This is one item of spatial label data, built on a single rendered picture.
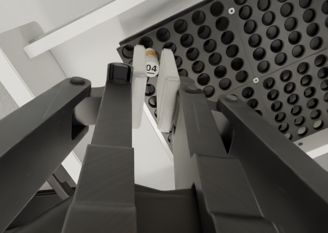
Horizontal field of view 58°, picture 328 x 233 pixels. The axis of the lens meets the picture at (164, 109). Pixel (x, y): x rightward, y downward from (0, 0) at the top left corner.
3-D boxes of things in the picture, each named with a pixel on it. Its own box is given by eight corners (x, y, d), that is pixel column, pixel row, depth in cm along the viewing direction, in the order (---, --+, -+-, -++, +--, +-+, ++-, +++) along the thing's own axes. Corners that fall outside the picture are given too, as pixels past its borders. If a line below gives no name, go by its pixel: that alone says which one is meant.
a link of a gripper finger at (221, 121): (180, 107, 13) (244, 115, 14) (173, 74, 18) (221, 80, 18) (174, 136, 14) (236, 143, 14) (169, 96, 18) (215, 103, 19)
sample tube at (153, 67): (155, 62, 25) (158, 78, 21) (141, 60, 25) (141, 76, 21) (157, 47, 25) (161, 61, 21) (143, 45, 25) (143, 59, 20)
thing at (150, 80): (188, 181, 35) (189, 184, 35) (116, 48, 28) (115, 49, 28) (202, 175, 35) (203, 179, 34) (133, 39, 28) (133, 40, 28)
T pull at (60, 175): (66, 195, 34) (63, 203, 33) (28, 145, 32) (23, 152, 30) (93, 183, 34) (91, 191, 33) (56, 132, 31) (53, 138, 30)
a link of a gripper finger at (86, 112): (126, 132, 14) (59, 125, 13) (130, 93, 18) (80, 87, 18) (130, 102, 13) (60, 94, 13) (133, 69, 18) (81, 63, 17)
